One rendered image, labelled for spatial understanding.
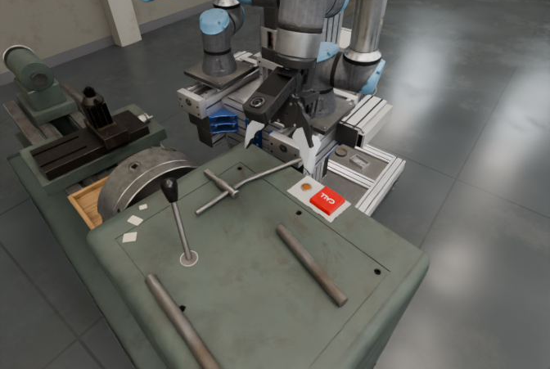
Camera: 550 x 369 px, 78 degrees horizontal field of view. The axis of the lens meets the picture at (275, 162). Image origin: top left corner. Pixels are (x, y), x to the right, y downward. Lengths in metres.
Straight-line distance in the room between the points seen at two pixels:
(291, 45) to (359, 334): 0.49
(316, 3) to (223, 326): 0.55
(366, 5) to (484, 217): 2.03
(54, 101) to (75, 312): 1.14
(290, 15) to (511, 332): 2.08
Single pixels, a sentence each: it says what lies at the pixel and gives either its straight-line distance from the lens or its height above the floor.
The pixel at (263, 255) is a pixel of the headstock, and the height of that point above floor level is 1.25.
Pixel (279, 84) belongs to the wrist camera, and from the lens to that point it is 0.58.
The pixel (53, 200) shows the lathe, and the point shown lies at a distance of 2.09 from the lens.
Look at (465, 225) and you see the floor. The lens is 2.67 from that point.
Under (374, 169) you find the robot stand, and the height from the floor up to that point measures 0.21.
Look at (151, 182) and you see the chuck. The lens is 0.94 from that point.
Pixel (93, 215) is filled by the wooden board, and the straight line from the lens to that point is 1.41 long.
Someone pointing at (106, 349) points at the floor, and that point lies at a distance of 2.14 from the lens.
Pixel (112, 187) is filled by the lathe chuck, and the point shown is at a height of 1.20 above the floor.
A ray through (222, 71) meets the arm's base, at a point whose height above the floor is 1.18.
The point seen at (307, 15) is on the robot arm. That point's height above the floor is 1.68.
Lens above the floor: 1.86
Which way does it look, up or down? 42 degrees down
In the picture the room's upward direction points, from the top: straight up
